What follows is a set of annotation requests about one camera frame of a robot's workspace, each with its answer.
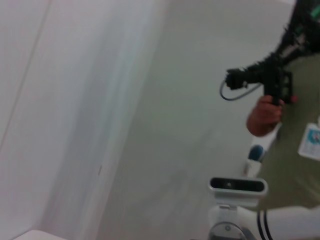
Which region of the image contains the person bare hand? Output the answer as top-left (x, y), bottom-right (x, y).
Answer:
top-left (246, 94), bottom-right (285, 138)

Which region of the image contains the black teleoperation controller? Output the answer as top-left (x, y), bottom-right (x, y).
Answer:
top-left (224, 0), bottom-right (320, 106)

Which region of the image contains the white blue pen-like device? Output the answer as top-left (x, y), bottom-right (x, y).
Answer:
top-left (242, 123), bottom-right (282, 177)

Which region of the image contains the white blue name badge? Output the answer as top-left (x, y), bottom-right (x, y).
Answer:
top-left (298, 121), bottom-right (320, 161)

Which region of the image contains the person in olive shirt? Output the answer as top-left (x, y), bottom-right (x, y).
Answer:
top-left (258, 53), bottom-right (320, 211)

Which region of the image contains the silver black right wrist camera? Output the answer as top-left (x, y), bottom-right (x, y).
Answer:
top-left (207, 176), bottom-right (268, 208)

